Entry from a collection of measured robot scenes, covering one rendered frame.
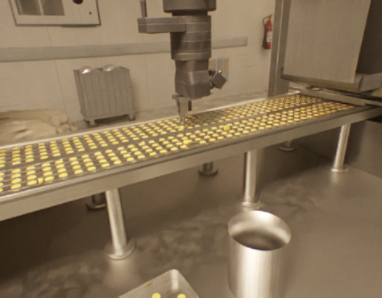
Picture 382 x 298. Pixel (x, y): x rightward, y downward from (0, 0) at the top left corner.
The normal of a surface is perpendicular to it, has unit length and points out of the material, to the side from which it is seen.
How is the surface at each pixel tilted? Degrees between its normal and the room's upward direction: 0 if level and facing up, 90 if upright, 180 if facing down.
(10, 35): 90
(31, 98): 90
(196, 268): 0
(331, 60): 90
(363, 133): 90
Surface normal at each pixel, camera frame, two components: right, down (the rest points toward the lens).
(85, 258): -0.04, -0.92
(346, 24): -0.87, 0.22
